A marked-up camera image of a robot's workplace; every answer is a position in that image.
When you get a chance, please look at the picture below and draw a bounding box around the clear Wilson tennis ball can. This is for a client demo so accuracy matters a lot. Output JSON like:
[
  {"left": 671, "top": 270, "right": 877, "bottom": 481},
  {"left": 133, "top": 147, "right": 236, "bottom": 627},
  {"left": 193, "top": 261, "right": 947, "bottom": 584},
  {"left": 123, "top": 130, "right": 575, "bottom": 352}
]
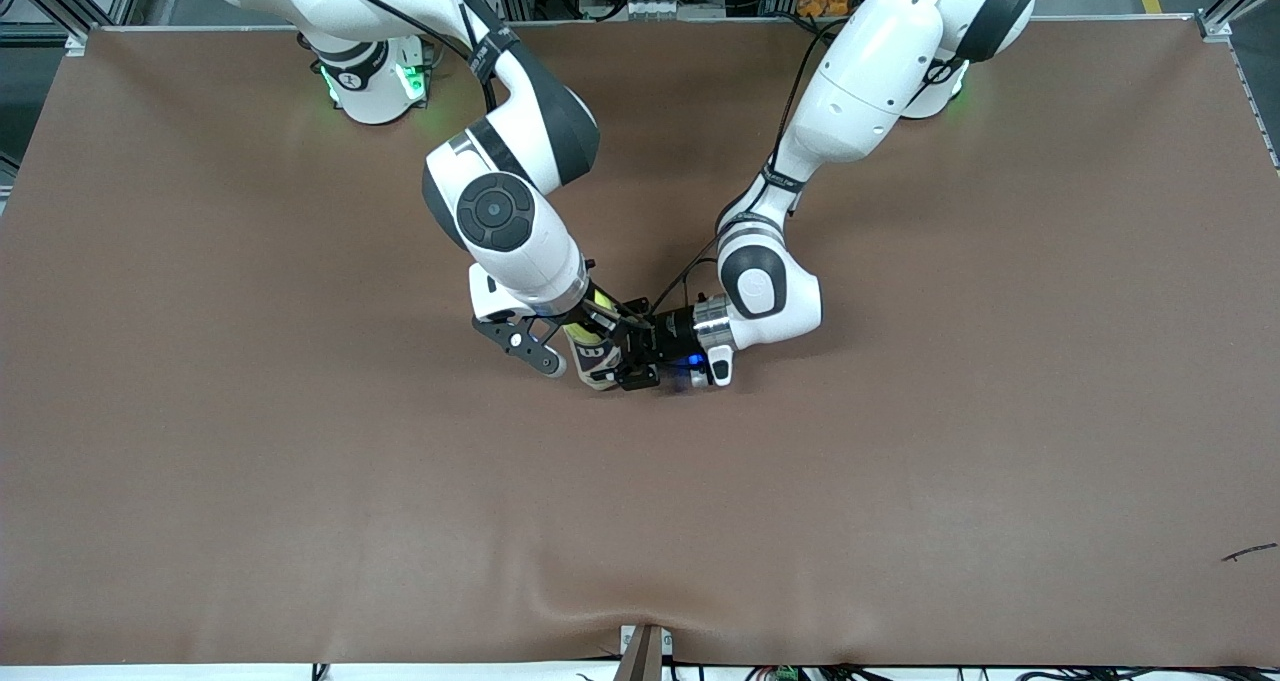
[{"left": 570, "top": 333, "right": 626, "bottom": 393}]

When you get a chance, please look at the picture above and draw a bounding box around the plain yellow tennis ball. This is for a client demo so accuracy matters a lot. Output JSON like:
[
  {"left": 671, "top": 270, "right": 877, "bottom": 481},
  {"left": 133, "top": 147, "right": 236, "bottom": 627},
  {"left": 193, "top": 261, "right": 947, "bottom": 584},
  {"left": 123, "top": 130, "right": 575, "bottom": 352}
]
[{"left": 562, "top": 296, "right": 613, "bottom": 350}]

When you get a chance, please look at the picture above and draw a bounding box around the brown table mat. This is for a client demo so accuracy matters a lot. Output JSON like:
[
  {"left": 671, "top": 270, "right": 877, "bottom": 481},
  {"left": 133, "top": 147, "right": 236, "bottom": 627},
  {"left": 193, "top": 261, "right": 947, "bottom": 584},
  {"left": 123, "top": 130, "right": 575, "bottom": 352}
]
[{"left": 0, "top": 16, "right": 1280, "bottom": 667}]

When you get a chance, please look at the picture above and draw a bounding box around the white power strip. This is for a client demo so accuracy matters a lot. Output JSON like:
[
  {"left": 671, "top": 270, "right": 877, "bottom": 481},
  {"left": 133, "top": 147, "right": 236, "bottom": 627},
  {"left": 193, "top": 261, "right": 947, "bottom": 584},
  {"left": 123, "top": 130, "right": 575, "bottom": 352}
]
[{"left": 620, "top": 0, "right": 727, "bottom": 20}]

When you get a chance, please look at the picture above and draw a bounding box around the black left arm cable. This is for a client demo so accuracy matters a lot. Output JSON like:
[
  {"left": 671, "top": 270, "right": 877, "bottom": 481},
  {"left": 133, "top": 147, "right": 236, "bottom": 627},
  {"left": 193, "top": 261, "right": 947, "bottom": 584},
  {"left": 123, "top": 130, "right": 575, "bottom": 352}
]
[{"left": 650, "top": 11, "right": 851, "bottom": 317}]

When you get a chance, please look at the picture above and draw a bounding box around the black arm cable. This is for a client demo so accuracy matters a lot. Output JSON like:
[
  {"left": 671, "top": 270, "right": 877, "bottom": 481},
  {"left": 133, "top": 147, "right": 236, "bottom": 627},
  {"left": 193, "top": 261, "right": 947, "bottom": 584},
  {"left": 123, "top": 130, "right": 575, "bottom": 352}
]
[
  {"left": 300, "top": 0, "right": 501, "bottom": 114},
  {"left": 650, "top": 11, "right": 851, "bottom": 317}
]

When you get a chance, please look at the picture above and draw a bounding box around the metal table edge bracket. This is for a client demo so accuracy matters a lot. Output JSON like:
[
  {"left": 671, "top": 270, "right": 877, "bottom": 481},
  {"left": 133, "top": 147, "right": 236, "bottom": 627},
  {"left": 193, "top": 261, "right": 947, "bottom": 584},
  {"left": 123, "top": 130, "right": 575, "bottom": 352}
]
[{"left": 618, "top": 623, "right": 674, "bottom": 681}]

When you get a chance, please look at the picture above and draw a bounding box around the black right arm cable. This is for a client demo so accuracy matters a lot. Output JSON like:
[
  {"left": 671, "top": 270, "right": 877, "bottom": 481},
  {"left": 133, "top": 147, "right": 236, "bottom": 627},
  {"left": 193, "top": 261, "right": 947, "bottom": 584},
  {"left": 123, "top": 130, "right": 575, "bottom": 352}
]
[{"left": 300, "top": 0, "right": 501, "bottom": 114}]

